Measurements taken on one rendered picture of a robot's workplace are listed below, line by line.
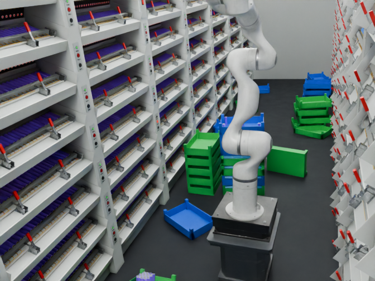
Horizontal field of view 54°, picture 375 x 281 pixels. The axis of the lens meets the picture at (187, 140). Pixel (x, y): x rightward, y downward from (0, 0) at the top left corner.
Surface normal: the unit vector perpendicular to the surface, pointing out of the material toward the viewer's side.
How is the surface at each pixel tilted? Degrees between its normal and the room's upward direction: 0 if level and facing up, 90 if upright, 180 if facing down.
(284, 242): 0
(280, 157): 90
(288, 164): 90
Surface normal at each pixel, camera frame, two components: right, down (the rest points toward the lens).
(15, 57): 0.91, 0.36
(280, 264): -0.09, -0.92
